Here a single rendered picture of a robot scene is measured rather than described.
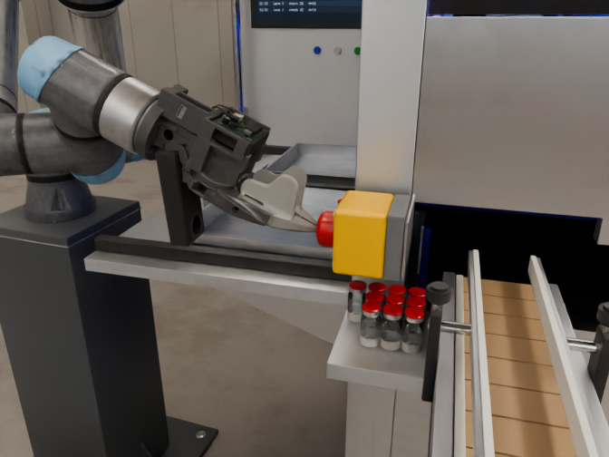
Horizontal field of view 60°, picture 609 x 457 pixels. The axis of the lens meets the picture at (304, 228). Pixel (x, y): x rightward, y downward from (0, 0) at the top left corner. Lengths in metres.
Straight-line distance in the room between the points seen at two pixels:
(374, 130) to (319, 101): 1.07
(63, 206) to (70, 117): 0.64
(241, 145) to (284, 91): 1.14
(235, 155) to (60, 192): 0.77
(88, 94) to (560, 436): 0.53
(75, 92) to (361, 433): 0.57
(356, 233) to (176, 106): 0.23
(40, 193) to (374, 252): 0.89
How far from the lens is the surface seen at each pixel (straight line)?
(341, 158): 1.30
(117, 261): 0.81
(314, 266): 0.71
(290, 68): 1.66
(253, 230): 0.87
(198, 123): 0.57
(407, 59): 0.58
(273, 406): 1.86
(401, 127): 0.59
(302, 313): 0.82
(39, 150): 0.71
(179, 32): 4.58
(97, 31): 1.06
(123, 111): 0.59
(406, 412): 0.76
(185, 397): 1.93
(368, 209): 0.54
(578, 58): 0.59
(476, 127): 0.59
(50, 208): 1.27
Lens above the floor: 1.21
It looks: 22 degrees down
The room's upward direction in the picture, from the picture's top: straight up
